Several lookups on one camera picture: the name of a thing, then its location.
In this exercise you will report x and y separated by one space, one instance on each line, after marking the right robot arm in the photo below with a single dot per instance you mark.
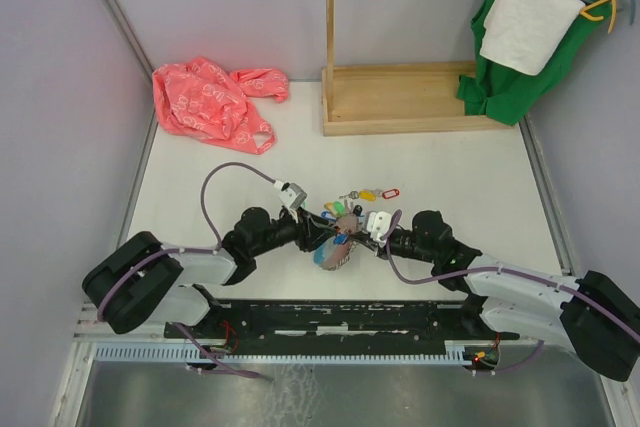
591 317

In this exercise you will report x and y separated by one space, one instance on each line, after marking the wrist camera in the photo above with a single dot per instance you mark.
379 226
291 196

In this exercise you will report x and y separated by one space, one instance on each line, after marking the silver key holder blue handle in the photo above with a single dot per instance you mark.
332 257

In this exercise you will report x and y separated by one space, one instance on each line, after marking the wooden rack frame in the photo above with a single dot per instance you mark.
393 98

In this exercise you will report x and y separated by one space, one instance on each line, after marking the loose yellow tag key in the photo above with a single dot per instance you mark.
366 195

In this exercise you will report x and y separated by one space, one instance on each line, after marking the white towel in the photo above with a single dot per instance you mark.
524 34

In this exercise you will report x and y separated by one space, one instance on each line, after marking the pink patterned cloth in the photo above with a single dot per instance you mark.
200 100

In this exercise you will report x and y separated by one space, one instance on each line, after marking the loose red tag key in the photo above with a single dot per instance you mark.
387 194

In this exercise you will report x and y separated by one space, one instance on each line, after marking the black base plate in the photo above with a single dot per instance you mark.
330 327

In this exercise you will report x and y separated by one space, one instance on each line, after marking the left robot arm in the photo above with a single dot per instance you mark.
145 279

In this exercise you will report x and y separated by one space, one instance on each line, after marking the blue tag key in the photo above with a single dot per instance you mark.
340 239

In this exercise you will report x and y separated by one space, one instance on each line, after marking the black tag key on ring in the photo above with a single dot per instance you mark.
357 210

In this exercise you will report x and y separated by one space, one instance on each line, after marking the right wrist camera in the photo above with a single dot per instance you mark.
379 226

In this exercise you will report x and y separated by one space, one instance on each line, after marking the green shirt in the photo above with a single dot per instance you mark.
505 95

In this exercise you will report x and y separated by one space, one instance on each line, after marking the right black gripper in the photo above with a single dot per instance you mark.
364 238

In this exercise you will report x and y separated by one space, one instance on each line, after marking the green tag key on ring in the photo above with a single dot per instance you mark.
339 207

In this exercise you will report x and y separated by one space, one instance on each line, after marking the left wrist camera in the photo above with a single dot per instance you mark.
291 196

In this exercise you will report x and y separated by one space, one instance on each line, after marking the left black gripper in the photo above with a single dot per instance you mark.
311 230

